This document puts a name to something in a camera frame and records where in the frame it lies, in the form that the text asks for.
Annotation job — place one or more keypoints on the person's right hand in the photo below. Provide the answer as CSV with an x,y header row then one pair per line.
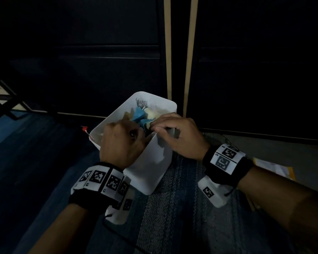
x,y
186,141

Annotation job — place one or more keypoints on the person's left hand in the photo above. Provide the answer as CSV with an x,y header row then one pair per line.
x,y
119,150

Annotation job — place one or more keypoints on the person's right thumb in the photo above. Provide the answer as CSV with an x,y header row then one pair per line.
x,y
165,137

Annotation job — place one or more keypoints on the person's left fingers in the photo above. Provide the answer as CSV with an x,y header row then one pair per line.
x,y
127,130

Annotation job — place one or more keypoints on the white plastic storage box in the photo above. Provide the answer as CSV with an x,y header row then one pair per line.
x,y
151,166

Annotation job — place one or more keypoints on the person's left forearm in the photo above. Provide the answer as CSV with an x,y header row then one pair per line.
x,y
61,232

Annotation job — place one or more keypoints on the person's right forearm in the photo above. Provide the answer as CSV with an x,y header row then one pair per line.
x,y
286,201

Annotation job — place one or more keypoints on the cream soft item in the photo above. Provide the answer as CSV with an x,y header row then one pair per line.
x,y
155,112

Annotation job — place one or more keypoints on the grey crumpled item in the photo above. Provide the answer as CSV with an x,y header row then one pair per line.
x,y
141,103

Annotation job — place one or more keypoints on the red tipped stick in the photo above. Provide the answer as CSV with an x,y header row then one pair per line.
x,y
85,129

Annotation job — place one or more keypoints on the black left wristband with markers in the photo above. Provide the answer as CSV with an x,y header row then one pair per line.
x,y
100,186

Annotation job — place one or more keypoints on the black wristband with markers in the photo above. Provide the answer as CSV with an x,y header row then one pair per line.
x,y
224,171
100,186

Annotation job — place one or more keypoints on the black right wristband with markers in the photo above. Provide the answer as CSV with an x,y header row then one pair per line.
x,y
224,171

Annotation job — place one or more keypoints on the dark cabinet door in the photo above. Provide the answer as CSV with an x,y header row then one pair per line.
x,y
95,58
257,66

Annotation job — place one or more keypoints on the blue grey striped rug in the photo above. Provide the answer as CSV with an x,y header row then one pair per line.
x,y
180,216

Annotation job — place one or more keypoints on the light wooden strip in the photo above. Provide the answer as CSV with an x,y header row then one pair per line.
x,y
167,47
190,55

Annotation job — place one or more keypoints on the yellow paper envelope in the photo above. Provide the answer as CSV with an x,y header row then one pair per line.
x,y
275,167

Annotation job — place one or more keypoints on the black metal frame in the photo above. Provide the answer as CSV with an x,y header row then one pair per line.
x,y
5,99

